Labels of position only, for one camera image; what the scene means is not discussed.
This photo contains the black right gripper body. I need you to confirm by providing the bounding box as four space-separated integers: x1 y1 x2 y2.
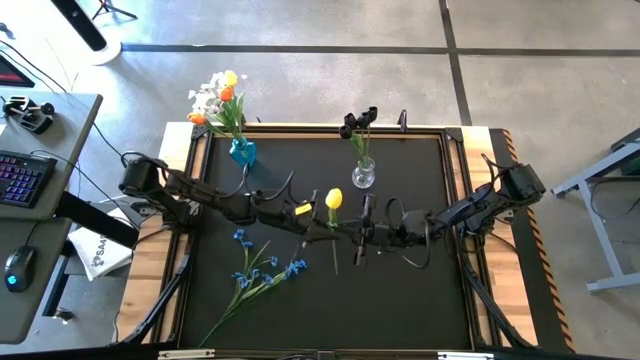
353 194 434 267

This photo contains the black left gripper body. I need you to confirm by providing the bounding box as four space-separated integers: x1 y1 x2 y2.
254 189 326 245

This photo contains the yellow artificial tulip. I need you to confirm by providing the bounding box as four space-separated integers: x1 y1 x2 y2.
324 187 345 277
223 69 244 144

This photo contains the blue artificial flower spray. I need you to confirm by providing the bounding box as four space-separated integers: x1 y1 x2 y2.
198 228 309 348

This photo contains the clear glass vase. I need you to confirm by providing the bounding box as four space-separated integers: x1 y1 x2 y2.
351 155 377 190

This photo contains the orange artificial tulip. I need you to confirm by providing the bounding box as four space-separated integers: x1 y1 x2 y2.
186 111 241 144
219 86 244 144

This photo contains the blue glass vase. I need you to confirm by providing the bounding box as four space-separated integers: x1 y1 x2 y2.
228 137 258 169

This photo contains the black textured table mat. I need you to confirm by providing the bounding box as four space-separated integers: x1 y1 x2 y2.
179 134 474 350

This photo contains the black diagonal support strut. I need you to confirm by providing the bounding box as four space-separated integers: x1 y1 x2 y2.
122 249 194 347
459 252 534 349

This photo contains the hazard-striped black floor mat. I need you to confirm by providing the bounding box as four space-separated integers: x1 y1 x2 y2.
488 128 576 354

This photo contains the black metal beam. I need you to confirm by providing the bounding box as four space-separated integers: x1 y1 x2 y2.
53 191 141 250

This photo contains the grey desk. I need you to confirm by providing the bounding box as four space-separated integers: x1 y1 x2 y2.
0 91 105 345

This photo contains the black backlit keyboard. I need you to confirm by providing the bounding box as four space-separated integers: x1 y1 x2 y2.
0 151 58 210

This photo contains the black computer mouse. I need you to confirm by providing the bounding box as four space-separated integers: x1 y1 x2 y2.
3 244 38 294

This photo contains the black clamp device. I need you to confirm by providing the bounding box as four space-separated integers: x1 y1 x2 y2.
1 94 57 136

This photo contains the white-based black pole stand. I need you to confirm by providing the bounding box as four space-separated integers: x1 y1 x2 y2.
49 0 123 67

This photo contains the dark red-lit screen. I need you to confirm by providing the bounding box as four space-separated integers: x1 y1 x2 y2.
0 53 36 89

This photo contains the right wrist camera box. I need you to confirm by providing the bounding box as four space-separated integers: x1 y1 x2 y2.
402 208 430 235

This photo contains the black aluminium table frame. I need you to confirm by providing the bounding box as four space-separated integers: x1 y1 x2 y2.
172 123 501 351

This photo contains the silver metal bracket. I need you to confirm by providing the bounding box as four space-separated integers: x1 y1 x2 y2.
158 348 216 360
437 351 495 360

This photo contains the grey metal table frame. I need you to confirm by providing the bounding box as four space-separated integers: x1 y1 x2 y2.
551 127 640 295

